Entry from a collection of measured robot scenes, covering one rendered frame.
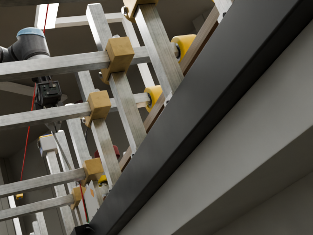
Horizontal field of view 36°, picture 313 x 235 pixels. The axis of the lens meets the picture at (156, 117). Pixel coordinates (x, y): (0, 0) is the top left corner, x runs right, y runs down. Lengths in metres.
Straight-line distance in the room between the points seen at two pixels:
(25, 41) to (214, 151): 1.01
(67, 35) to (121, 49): 4.29
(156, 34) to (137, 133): 0.27
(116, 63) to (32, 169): 6.61
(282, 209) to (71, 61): 0.56
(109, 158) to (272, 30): 0.84
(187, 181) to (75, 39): 4.66
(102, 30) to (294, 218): 0.63
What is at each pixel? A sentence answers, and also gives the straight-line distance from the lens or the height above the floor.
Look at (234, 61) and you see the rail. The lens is 0.64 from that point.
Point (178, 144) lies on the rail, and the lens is 0.82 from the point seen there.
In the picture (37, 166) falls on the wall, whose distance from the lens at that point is 7.60.
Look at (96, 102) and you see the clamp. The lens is 1.31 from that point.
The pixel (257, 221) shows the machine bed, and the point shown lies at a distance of 1.12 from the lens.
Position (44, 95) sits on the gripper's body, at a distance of 1.55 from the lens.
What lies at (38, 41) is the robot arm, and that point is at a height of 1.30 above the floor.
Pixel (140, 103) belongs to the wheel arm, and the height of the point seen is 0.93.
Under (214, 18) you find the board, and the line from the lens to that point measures 1.02.
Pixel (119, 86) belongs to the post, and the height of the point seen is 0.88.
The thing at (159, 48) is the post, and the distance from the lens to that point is 0.91.
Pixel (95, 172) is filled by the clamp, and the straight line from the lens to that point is 1.49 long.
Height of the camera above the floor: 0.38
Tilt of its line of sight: 21 degrees up
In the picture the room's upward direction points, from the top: 20 degrees counter-clockwise
